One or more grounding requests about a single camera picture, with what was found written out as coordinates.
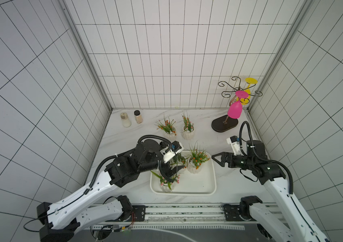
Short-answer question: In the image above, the red flower white pot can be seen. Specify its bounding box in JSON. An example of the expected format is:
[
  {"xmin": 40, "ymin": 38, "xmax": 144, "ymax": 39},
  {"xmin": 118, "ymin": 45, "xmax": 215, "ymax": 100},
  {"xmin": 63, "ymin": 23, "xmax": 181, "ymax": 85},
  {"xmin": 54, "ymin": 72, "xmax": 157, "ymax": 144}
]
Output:
[{"xmin": 170, "ymin": 153, "xmax": 187, "ymax": 174}]

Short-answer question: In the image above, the white rectangular storage tray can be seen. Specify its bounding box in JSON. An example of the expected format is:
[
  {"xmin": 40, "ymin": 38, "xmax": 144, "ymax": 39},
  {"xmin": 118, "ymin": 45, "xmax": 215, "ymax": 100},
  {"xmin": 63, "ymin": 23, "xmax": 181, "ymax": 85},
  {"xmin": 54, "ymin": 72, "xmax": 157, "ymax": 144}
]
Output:
[{"xmin": 150, "ymin": 152, "xmax": 217, "ymax": 196}]

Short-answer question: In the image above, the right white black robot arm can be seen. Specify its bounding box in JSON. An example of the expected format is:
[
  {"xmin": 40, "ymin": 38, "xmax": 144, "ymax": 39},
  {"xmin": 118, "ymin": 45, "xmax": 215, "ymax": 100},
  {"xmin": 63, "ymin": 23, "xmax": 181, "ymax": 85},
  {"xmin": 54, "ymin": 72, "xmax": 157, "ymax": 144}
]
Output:
[{"xmin": 211, "ymin": 136, "xmax": 329, "ymax": 242}]

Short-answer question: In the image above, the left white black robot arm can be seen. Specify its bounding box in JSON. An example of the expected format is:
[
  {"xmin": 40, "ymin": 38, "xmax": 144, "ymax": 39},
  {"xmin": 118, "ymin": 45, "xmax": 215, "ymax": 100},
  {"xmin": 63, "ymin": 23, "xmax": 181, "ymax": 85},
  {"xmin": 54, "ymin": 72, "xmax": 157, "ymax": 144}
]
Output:
[{"xmin": 37, "ymin": 135, "xmax": 184, "ymax": 242}]

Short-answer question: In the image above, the black metal glass rack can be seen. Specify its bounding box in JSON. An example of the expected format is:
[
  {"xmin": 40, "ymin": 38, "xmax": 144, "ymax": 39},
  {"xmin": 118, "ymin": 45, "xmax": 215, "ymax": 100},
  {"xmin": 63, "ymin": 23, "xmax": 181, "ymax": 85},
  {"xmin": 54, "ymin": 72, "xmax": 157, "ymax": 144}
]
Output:
[{"xmin": 211, "ymin": 76, "xmax": 263, "ymax": 133}]

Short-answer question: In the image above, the pink wine glass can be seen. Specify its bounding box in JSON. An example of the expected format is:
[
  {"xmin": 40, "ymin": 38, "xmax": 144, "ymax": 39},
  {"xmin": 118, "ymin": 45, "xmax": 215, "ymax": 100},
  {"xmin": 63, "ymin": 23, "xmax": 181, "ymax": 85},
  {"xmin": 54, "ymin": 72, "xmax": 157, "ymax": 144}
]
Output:
[{"xmin": 228, "ymin": 90, "xmax": 249, "ymax": 119}]

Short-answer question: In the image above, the yellow wine glass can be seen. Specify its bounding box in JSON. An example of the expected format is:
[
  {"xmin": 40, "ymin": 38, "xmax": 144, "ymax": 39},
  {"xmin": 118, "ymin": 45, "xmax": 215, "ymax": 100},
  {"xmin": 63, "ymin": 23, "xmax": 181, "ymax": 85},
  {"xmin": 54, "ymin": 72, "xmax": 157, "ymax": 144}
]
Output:
[{"xmin": 240, "ymin": 77, "xmax": 258, "ymax": 105}]

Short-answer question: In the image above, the black lid spice jar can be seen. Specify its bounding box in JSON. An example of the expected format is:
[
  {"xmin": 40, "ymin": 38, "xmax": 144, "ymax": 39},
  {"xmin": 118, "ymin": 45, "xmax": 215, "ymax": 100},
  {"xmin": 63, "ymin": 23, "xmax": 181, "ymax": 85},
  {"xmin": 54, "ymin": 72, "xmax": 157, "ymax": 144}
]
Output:
[{"xmin": 134, "ymin": 110, "xmax": 143, "ymax": 124}]

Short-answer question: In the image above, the white spice jar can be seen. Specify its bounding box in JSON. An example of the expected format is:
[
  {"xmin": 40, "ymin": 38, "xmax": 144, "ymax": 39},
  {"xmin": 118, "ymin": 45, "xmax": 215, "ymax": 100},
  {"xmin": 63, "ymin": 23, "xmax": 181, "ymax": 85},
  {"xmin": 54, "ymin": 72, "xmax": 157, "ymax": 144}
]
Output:
[{"xmin": 120, "ymin": 112, "xmax": 132, "ymax": 128}]

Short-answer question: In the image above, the aluminium mounting rail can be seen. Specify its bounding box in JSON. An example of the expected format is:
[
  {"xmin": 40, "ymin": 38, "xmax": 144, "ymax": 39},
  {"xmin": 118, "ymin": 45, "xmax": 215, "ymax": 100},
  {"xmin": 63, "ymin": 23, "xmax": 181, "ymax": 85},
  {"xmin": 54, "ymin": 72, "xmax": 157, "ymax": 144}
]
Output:
[{"xmin": 66, "ymin": 196, "xmax": 276, "ymax": 227}]

